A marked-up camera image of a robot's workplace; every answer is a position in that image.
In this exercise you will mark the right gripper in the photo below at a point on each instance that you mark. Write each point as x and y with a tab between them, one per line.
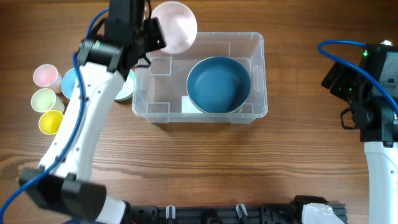
339	88

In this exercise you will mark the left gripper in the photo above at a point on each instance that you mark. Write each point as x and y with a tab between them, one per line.
159	40

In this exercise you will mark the pink bowl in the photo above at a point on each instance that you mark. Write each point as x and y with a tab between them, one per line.
179	26

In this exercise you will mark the mint green bowl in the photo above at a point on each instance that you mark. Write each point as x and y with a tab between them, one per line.
127	90

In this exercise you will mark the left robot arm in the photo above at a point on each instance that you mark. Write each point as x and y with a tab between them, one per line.
61	183

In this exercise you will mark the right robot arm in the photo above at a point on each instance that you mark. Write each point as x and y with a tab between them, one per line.
377	123

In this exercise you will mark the white label in container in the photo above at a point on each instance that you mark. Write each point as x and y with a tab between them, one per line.
188	106

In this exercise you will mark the clear plastic storage container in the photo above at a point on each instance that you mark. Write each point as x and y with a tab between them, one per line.
159	88

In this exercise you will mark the light blue bowl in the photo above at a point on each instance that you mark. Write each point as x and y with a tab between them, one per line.
68	83

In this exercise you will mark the pink cup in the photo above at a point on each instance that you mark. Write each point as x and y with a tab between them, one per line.
47	76

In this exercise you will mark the pale green cup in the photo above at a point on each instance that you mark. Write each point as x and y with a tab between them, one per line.
45	100

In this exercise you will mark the yellow cup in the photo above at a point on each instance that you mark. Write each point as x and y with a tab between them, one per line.
50	122

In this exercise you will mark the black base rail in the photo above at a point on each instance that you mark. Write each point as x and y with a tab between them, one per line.
264	214

